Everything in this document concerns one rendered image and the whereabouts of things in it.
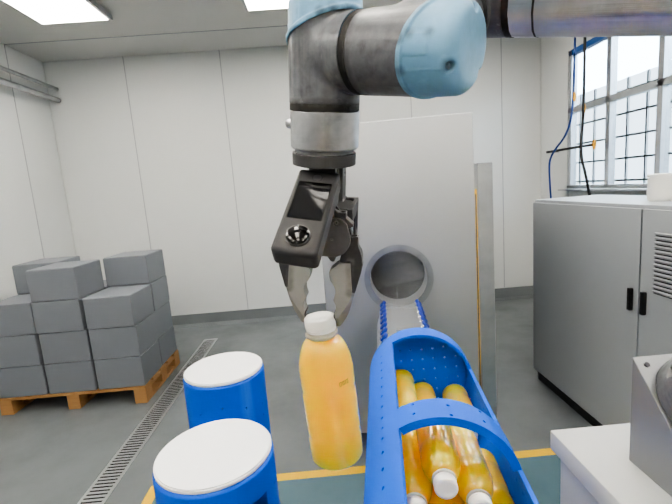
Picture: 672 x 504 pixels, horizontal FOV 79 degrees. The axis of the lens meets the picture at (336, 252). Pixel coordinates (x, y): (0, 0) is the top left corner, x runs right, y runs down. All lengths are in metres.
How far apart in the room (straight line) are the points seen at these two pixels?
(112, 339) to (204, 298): 2.06
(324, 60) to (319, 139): 0.07
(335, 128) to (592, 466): 0.71
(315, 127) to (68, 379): 3.87
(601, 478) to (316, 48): 0.77
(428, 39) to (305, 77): 0.13
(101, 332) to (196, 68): 3.32
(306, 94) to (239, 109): 5.06
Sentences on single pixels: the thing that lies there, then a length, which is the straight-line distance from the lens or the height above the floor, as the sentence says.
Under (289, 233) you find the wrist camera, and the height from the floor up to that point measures 1.61.
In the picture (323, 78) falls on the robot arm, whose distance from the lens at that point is 0.43.
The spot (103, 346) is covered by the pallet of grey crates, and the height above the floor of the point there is 0.52.
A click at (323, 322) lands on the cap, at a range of 0.50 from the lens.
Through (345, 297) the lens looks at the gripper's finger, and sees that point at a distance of 0.49.
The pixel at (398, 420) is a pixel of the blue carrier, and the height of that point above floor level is 1.21.
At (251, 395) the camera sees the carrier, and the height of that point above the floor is 0.96.
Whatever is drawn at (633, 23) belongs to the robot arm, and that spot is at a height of 1.76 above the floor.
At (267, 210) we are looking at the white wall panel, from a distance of 5.36.
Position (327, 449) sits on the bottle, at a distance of 0.57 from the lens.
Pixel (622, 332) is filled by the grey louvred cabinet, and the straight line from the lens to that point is 2.80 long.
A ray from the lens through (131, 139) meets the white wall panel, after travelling 5.83.
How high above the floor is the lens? 1.64
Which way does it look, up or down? 9 degrees down
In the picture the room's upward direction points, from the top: 4 degrees counter-clockwise
